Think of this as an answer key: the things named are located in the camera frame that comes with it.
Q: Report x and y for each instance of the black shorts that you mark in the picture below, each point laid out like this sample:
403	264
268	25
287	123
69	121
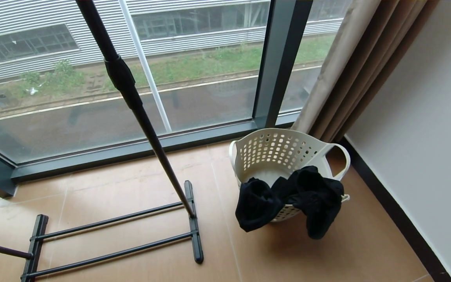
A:
319	199

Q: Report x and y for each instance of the white laundry basket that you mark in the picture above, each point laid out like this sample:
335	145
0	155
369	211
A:
272	156

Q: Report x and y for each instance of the black clothes rack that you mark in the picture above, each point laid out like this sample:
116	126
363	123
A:
131	98

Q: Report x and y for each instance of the window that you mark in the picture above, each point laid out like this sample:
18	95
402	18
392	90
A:
210	98

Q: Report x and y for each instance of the black garment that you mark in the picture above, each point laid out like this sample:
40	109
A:
257	203

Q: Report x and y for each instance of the beige curtain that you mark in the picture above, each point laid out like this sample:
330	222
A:
366	70

